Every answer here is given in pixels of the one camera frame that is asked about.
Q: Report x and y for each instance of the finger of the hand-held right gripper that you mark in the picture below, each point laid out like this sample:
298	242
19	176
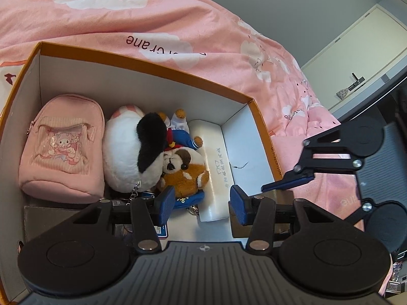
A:
286	181
362	216

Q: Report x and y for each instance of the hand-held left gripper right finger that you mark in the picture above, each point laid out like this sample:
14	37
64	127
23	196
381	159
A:
238	206

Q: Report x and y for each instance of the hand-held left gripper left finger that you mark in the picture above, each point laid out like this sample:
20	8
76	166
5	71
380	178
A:
165	206

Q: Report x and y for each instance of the brown dog plush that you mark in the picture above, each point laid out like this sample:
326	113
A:
186	174

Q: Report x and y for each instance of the white cylindrical case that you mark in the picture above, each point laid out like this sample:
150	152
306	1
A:
213	165

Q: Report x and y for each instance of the white plush with black ear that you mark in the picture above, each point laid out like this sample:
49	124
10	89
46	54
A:
122	152

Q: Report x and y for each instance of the pink mini backpack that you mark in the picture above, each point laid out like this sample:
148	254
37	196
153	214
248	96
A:
60	152

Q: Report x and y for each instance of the orange cardboard box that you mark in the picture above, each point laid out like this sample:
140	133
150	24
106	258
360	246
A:
127	79

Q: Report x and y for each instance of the blue label tag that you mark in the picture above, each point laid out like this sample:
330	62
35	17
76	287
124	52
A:
161	231

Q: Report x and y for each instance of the metal keyring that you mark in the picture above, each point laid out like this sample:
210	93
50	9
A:
194	211

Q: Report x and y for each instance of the dark furniture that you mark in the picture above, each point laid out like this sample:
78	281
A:
375	101

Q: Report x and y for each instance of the grey flat box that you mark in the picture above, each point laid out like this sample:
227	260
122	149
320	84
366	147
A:
47	222

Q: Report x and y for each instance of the cream door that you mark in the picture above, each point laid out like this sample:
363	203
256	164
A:
359	47

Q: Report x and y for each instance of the pink printed blanket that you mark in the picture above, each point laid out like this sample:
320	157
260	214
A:
159	22

